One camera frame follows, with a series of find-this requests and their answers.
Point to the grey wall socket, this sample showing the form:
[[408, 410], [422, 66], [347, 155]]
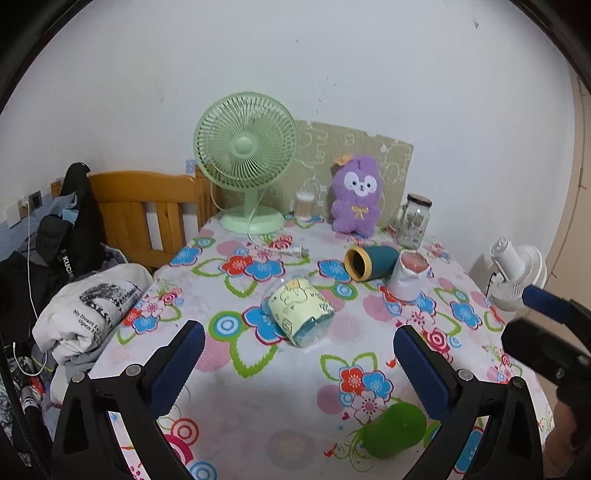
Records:
[[35, 199]]

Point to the beige patterned board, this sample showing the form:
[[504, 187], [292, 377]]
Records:
[[323, 147]]

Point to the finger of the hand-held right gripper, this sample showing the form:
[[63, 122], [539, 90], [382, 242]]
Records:
[[540, 344], [547, 302]]

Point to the floral tablecloth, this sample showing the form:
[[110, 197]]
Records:
[[295, 392]]

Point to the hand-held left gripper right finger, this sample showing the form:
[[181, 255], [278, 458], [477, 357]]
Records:
[[422, 369]]

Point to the small white fan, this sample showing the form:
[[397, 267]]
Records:
[[508, 263]]

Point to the purple plush toy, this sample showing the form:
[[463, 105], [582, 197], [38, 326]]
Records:
[[355, 203]]

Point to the teal cup with yellow inside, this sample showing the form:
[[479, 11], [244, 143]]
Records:
[[378, 261]]

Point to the green plastic cup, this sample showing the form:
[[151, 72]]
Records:
[[392, 429]]

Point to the green desk fan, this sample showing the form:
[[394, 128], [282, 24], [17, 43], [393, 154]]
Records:
[[244, 145]]

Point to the grey folded garment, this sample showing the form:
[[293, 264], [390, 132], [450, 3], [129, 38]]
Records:
[[76, 369]]

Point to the wooden bed headboard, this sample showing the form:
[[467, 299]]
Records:
[[138, 189]]

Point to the white folded printed garment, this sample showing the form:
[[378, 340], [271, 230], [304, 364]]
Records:
[[92, 304]]

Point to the white cup with pink base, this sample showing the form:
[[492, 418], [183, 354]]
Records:
[[406, 281]]

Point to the cotton swab container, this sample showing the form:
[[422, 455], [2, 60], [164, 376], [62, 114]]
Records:
[[304, 205]]

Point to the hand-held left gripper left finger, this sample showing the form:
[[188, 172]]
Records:
[[178, 364]]

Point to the dark cloth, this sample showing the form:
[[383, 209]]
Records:
[[18, 295]]

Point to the glass jar with black lid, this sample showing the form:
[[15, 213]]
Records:
[[412, 226]]

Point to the person's right hand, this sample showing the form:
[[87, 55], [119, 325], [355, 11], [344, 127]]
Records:
[[565, 443]]

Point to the yellow cartoon print cup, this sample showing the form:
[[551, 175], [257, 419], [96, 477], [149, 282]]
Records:
[[295, 309]]

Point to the black jacket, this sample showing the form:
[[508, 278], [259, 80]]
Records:
[[78, 217]]

